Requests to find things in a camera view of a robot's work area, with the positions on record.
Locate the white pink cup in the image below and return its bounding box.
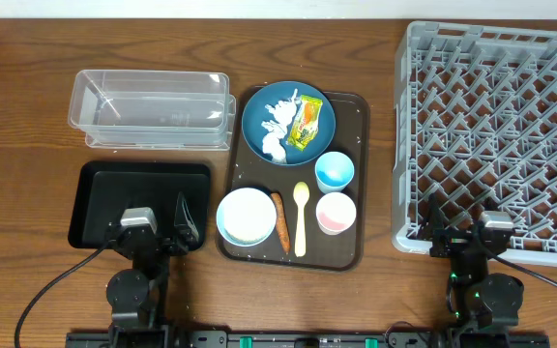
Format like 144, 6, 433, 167
315, 192, 357, 235

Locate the light blue cup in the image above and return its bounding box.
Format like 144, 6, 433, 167
314, 152, 355, 194

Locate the dark blue plate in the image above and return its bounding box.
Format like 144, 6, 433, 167
242, 81, 337, 166

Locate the white tissue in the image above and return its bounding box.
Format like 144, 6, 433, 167
261, 89, 299, 164

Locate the green pandan snack wrapper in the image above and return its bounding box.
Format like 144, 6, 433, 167
287, 95, 323, 151

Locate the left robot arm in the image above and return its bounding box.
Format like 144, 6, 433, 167
106, 193, 200, 347

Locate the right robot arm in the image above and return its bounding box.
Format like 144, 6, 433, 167
419, 194, 524, 347

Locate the grey dishwasher rack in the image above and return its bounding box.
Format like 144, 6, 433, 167
392, 21, 557, 267

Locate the light blue rice bowl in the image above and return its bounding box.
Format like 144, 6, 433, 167
216, 188, 277, 247

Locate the black plastic bin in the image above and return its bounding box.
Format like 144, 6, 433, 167
68, 160, 211, 251

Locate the orange carrot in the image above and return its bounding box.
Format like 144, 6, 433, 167
271, 192, 291, 254

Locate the dark brown serving tray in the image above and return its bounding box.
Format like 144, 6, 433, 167
217, 86, 369, 272

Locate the pale yellow spoon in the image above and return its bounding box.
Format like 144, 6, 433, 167
293, 182, 309, 257

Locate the clear plastic bin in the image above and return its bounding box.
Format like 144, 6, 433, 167
68, 70, 236, 151

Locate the right black cable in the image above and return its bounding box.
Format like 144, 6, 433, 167
488, 250, 557, 348

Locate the black cable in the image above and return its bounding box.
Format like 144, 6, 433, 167
488, 250, 557, 348
14, 240, 113, 348

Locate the left black cable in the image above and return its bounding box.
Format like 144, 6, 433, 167
14, 240, 113, 348

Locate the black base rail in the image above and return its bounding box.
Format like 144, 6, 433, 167
64, 329, 550, 348

